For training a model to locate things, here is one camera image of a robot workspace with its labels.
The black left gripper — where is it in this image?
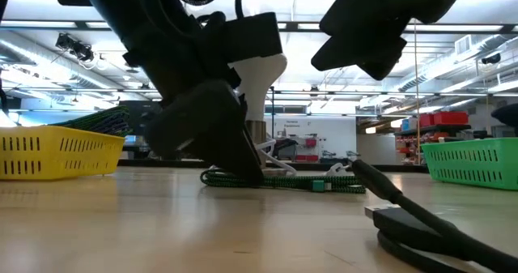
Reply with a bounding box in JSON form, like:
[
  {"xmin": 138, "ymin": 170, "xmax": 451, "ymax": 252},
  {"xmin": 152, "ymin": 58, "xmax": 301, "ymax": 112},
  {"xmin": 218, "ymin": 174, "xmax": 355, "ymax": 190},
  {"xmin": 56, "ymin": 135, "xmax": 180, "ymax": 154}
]
[{"xmin": 123, "ymin": 15, "xmax": 267, "ymax": 186}]

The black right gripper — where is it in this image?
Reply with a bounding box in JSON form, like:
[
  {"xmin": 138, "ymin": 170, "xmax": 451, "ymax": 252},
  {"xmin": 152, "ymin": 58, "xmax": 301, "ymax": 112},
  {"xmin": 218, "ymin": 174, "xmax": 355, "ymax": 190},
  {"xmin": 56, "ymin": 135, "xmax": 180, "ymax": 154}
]
[{"xmin": 310, "ymin": 19, "xmax": 409, "ymax": 82}]

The blue braided cable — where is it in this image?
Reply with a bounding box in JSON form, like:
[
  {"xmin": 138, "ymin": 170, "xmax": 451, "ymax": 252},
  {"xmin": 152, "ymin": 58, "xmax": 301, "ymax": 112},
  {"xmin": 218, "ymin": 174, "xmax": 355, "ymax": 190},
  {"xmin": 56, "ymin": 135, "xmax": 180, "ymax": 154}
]
[{"xmin": 87, "ymin": 114, "xmax": 134, "ymax": 139}]

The green braided cable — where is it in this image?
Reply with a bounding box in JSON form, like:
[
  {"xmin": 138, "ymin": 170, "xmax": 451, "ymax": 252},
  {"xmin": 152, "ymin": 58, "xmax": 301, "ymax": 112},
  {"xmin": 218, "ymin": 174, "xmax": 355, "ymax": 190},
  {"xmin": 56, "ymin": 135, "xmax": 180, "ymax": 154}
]
[
  {"xmin": 200, "ymin": 168, "xmax": 367, "ymax": 194},
  {"xmin": 50, "ymin": 105, "xmax": 131, "ymax": 129}
]

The dark cabinet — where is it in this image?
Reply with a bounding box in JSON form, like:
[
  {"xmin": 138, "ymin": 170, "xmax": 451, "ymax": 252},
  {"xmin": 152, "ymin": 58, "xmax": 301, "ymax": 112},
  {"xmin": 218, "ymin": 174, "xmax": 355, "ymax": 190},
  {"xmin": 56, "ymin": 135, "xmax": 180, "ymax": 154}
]
[{"xmin": 118, "ymin": 100, "xmax": 163, "ymax": 160}]

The white ceiling air unit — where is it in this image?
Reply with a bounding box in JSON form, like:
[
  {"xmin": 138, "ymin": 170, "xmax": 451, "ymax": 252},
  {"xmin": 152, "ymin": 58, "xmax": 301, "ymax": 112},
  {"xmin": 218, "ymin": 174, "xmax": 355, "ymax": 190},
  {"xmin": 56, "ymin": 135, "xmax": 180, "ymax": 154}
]
[{"xmin": 453, "ymin": 33, "xmax": 483, "ymax": 56}]

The dark shelf rack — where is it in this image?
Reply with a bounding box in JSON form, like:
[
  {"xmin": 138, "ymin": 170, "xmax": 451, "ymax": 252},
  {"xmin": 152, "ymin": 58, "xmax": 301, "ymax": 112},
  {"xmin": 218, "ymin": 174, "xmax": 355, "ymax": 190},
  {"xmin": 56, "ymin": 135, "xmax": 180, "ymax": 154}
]
[{"xmin": 394, "ymin": 122, "xmax": 473, "ymax": 167}]

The yellow plastic basket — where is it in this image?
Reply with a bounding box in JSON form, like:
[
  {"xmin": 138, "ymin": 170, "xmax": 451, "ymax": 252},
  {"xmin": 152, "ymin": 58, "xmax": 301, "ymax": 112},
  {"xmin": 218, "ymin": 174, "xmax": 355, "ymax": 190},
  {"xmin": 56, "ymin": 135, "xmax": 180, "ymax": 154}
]
[{"xmin": 0, "ymin": 125, "xmax": 125, "ymax": 181}]

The black rounded object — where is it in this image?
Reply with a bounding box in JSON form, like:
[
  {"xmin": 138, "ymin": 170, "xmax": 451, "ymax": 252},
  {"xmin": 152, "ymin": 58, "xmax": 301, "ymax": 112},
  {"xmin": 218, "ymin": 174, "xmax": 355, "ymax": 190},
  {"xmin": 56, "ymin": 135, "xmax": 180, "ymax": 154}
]
[{"xmin": 490, "ymin": 102, "xmax": 518, "ymax": 129}]

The green plastic basket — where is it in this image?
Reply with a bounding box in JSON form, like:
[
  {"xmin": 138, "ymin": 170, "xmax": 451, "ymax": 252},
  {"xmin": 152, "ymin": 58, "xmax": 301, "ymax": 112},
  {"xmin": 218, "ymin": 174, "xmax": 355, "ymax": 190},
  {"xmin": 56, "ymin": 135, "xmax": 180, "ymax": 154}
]
[{"xmin": 420, "ymin": 137, "xmax": 518, "ymax": 192}]

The white lamp cable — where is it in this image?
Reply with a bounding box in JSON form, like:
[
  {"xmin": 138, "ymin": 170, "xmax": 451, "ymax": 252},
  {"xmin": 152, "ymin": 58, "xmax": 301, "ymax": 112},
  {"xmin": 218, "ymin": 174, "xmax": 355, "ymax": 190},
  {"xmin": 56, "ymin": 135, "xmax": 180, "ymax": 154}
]
[{"xmin": 210, "ymin": 137, "xmax": 354, "ymax": 179}]

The white wall board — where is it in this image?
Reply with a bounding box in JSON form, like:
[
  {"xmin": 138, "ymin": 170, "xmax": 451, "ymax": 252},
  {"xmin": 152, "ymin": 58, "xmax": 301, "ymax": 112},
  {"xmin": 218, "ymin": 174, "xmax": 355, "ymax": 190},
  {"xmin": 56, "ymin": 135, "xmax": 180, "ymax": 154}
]
[{"xmin": 265, "ymin": 114, "xmax": 358, "ymax": 160}]

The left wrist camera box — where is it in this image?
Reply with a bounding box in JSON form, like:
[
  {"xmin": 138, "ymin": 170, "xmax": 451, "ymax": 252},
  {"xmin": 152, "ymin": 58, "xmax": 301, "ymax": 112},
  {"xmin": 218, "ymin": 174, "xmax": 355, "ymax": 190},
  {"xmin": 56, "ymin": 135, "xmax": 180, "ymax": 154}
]
[{"xmin": 224, "ymin": 11, "xmax": 284, "ymax": 60}]

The black ceiling camera rig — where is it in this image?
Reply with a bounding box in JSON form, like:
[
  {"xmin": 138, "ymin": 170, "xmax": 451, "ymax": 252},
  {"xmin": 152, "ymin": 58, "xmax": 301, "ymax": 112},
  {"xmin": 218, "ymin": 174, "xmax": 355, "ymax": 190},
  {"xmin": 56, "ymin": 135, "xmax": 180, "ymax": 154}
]
[{"xmin": 54, "ymin": 32, "xmax": 96, "ymax": 63}]

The black USB cable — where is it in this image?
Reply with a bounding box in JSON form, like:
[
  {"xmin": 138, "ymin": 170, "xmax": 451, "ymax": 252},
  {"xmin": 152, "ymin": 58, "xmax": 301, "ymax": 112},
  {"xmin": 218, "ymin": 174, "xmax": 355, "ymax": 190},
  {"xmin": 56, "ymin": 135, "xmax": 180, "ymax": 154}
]
[{"xmin": 350, "ymin": 158, "xmax": 518, "ymax": 273}]

